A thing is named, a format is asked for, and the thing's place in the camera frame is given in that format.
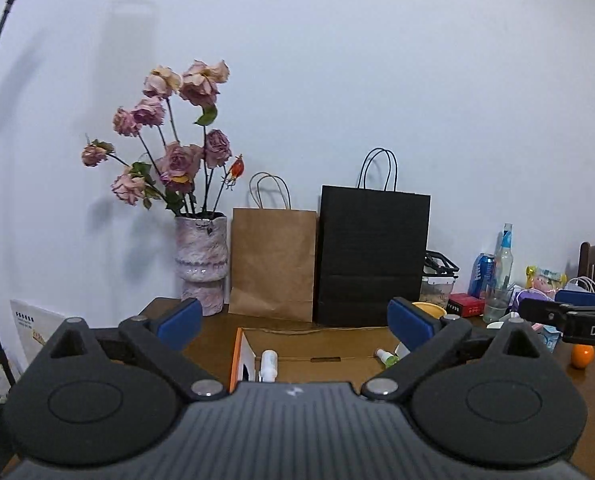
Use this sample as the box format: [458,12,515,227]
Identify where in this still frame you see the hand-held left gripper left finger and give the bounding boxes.
[30,297,226,403]

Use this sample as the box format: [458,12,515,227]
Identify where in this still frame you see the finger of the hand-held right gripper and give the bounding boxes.
[555,289,595,312]
[519,297,571,325]

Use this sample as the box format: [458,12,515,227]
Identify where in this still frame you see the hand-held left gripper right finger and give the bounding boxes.
[360,297,558,403]

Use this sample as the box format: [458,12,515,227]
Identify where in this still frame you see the red cardboard box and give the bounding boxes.
[227,326,413,394]

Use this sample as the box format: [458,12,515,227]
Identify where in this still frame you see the purple container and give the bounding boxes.
[510,287,544,312]

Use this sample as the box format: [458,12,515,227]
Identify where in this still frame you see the yellow mug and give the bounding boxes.
[411,301,448,322]

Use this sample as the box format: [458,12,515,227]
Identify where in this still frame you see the light blue carton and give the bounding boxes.
[531,322,561,352]

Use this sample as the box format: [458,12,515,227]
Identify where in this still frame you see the orange fruit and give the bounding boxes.
[571,344,595,370]

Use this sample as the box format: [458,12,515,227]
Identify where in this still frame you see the yellow snack packet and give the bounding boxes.
[526,266,568,291]

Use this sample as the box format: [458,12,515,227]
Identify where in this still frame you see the clear glass cup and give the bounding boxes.
[482,284,515,324]

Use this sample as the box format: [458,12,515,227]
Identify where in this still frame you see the clear container with black lid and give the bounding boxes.
[420,250,461,309]

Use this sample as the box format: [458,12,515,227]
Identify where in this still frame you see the white bowl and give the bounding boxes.
[487,311,523,331]

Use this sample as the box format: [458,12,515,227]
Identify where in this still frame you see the small red box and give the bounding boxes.
[447,292,487,317]

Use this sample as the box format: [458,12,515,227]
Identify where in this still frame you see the clear bottle with blue label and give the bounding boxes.
[492,223,515,291]

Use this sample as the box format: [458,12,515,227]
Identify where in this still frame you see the mottled pink ceramic vase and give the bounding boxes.
[174,212,228,317]

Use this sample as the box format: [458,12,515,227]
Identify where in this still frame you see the blue drink can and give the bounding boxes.
[467,253,497,299]

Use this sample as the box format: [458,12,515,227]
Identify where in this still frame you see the black paper bag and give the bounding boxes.
[313,147,432,328]

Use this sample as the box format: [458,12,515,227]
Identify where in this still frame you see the white plastic bottle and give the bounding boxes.
[257,350,279,384]

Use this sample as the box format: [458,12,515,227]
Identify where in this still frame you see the brown paper bag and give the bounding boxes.
[227,171,319,323]

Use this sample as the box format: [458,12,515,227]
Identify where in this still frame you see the white desk calendar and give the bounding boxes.
[10,300,69,372]

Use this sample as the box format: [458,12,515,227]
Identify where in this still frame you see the dried rose bouquet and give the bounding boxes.
[81,59,245,218]

